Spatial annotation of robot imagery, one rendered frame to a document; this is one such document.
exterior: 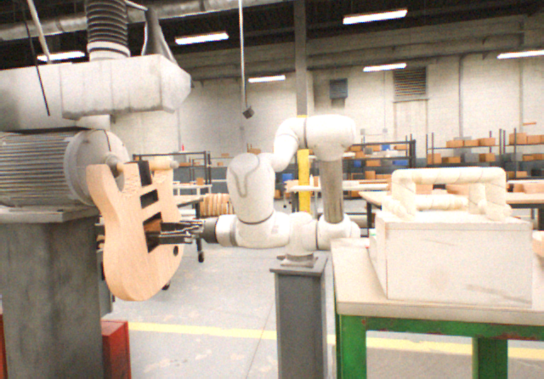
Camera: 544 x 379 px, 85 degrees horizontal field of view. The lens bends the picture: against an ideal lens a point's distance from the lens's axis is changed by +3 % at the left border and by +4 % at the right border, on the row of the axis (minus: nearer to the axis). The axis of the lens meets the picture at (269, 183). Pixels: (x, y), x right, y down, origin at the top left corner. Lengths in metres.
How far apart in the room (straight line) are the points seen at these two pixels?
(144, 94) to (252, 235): 0.46
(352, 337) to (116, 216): 0.63
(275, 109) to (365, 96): 3.49
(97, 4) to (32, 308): 0.93
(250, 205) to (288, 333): 1.13
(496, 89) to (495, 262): 12.88
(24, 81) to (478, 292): 1.34
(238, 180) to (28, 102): 0.76
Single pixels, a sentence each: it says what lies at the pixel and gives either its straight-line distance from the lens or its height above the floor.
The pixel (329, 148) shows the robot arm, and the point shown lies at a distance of 1.21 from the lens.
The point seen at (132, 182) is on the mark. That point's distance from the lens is 0.91.
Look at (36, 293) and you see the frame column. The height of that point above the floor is 0.86.
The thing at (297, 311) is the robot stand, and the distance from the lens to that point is 1.66.
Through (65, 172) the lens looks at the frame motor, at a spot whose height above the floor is 1.24.
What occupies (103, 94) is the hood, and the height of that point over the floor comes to 1.44.
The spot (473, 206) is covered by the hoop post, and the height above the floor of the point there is 1.12.
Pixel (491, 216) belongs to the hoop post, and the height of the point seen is 1.11.
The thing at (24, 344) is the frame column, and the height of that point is 0.70.
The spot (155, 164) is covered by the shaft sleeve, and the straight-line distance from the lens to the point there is 0.98.
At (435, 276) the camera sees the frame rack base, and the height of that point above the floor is 0.99.
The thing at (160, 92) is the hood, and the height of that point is 1.43.
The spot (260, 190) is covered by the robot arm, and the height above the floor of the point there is 1.17.
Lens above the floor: 1.23
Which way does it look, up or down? 3 degrees down
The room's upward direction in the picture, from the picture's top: 2 degrees counter-clockwise
